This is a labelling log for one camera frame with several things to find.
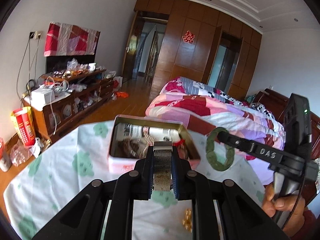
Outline gold bead bracelet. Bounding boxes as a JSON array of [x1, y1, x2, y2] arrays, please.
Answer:
[[182, 207, 194, 232]]

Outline person's right forearm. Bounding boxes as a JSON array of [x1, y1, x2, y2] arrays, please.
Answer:
[[291, 209, 320, 240]]

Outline cow print pillow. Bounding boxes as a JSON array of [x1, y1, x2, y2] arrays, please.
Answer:
[[250, 102, 275, 118]]

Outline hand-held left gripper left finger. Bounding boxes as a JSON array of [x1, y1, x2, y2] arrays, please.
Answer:
[[32, 145, 154, 240]]

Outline red paper decoration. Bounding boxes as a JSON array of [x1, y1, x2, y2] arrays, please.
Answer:
[[182, 31, 195, 44]]

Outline crumpled plastic bag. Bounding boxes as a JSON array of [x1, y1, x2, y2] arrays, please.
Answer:
[[10, 137, 42, 167]]

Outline red and white bag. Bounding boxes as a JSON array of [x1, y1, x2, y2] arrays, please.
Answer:
[[112, 76, 123, 90]]

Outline patchwork quilt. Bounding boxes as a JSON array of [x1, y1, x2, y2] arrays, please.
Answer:
[[145, 90, 285, 160]]

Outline white charger with cable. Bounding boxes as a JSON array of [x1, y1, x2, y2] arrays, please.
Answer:
[[44, 76, 70, 93]]

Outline wooden wardrobe wall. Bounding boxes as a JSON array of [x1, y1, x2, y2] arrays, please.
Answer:
[[134, 0, 263, 100]]

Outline lavender bed sheet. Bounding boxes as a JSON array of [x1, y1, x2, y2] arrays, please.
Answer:
[[246, 155, 273, 186]]

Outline white jar with red lid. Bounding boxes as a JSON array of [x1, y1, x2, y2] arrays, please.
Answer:
[[0, 137, 12, 172]]

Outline grey and red floral quilt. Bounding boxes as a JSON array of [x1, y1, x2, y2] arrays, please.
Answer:
[[160, 76, 247, 105]]

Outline red and pink patchwork cover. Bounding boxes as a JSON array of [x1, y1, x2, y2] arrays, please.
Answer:
[[44, 22, 100, 57]]

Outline white cloth with green print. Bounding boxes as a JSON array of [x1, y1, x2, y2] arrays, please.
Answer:
[[4, 120, 269, 240]]

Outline bronze pendant with red cord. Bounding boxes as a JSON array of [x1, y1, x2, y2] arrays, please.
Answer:
[[174, 140, 192, 159]]

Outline printed white paper packet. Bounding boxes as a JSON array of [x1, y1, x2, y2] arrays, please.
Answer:
[[117, 122, 181, 142]]

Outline pink tin box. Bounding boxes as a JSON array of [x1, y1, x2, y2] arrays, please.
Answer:
[[108, 115, 202, 174]]

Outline brown wooden bead bracelet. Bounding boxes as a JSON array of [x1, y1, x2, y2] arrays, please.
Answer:
[[117, 140, 148, 158]]

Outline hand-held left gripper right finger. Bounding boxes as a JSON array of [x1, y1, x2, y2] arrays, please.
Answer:
[[172, 145, 290, 240]]

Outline plain wooden door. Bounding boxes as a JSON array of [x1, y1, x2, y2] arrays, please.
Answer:
[[202, 25, 223, 84]]

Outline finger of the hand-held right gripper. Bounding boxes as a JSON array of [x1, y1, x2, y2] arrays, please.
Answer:
[[218, 131, 289, 169]]

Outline hanging cables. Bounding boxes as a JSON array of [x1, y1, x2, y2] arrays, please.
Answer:
[[16, 39, 40, 98]]

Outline black television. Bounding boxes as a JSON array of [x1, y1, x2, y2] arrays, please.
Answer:
[[46, 31, 100, 75]]

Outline white cardboard box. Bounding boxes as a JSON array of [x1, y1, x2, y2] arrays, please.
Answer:
[[31, 88, 55, 105]]

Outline dark wooden headboard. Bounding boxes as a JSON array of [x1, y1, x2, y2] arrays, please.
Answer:
[[254, 88, 320, 130]]

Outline red and yellow box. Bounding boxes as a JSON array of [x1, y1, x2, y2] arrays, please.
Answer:
[[10, 106, 37, 147]]

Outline person's right hand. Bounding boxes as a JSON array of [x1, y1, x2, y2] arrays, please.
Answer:
[[261, 184, 307, 230]]

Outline wooden television cabinet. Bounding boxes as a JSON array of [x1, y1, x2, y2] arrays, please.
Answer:
[[24, 69, 117, 143]]

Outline wooden door with handle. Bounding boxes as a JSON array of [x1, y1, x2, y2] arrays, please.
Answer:
[[122, 27, 139, 82]]

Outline green jade bracelet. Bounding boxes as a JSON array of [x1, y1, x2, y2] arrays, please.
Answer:
[[205, 127, 235, 172]]

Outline silver mesh watch band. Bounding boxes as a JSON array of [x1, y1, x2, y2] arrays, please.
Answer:
[[153, 141, 173, 192]]

